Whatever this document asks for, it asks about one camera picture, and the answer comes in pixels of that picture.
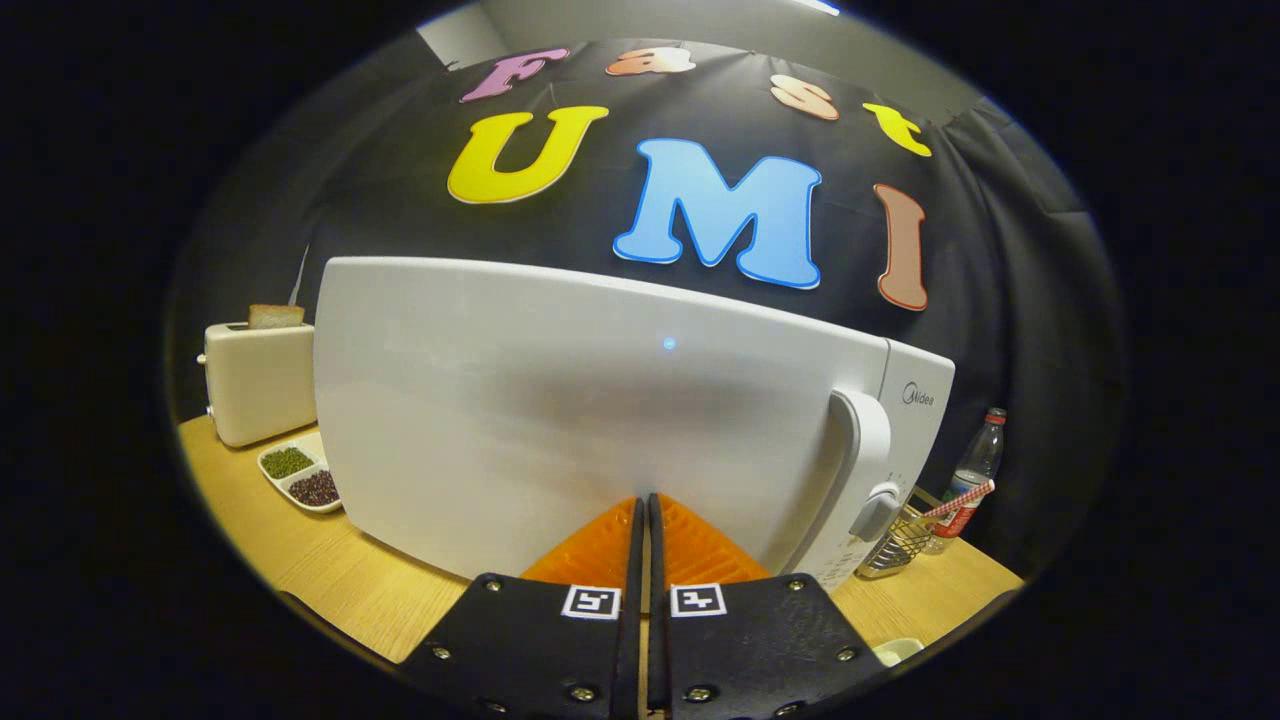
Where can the white microwave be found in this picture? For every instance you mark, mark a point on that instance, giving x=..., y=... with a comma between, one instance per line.
x=550, y=400

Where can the white divided bean dish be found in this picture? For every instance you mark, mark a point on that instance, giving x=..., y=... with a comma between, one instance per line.
x=300, y=476

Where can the black backdrop cloth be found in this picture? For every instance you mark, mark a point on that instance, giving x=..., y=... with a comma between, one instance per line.
x=1000, y=300

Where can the cream toaster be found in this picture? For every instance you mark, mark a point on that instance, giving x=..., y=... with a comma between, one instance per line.
x=260, y=385

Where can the clear plastic bottle red label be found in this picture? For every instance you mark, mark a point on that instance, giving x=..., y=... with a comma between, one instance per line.
x=985, y=450

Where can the red white striped stick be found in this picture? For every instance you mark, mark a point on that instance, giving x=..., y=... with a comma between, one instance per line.
x=960, y=500

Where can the toast bread slice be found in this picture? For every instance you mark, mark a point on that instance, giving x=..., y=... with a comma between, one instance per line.
x=276, y=317

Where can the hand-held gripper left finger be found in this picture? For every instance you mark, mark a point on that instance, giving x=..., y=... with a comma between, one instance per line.
x=628, y=650

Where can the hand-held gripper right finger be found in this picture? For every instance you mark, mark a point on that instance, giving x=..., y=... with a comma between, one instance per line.
x=657, y=650

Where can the small cream square plate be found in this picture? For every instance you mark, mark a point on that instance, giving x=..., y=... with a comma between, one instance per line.
x=897, y=652

